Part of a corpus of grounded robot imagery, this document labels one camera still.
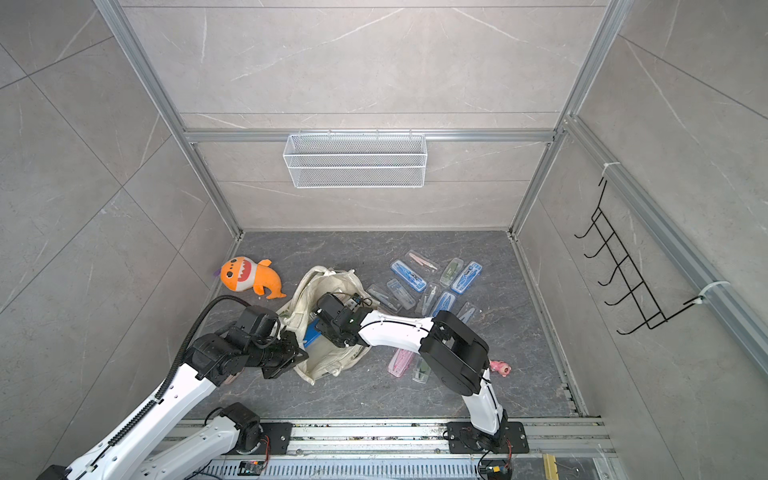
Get cream canvas tote bag leaves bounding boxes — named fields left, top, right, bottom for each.
left=278, top=266, right=370, bottom=385

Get pink clear stationery case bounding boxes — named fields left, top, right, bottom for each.
left=388, top=349, right=416, bottom=378

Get clear plastic ruler case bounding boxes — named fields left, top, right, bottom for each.
left=386, top=278, right=417, bottom=310

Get blue clear pencil case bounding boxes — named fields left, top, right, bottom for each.
left=390, top=260, right=428, bottom=293

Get clear green compass case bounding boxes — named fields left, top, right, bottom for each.
left=412, top=358, right=432, bottom=384

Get clear grey compass case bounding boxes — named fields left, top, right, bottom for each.
left=419, top=283, right=441, bottom=317

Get clear case pink compass set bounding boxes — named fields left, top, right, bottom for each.
left=406, top=250, right=440, bottom=272

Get small blue clear case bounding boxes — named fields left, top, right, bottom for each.
left=431, top=291, right=456, bottom=317

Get clear green stationery case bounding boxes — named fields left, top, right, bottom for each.
left=439, top=257, right=465, bottom=288

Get blue clear compass case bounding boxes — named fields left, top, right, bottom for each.
left=451, top=261, right=483, bottom=295

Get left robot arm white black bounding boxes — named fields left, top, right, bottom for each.
left=40, top=295, right=308, bottom=479

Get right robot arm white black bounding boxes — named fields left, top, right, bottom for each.
left=314, top=293, right=506, bottom=439

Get orange plush fish toy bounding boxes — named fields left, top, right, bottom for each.
left=219, top=256, right=286, bottom=300

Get small pink toy figure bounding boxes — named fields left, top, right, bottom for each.
left=490, top=360, right=512, bottom=378

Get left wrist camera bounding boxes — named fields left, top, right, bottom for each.
left=232, top=305, right=279, bottom=350

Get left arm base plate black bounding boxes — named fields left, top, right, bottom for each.
left=252, top=422, right=293, bottom=456

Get white wire mesh basket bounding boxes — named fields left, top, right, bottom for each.
left=283, top=133, right=428, bottom=189

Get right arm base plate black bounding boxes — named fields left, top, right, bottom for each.
left=443, top=421, right=530, bottom=455

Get black wire hook rack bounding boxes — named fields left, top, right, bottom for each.
left=574, top=178, right=705, bottom=336

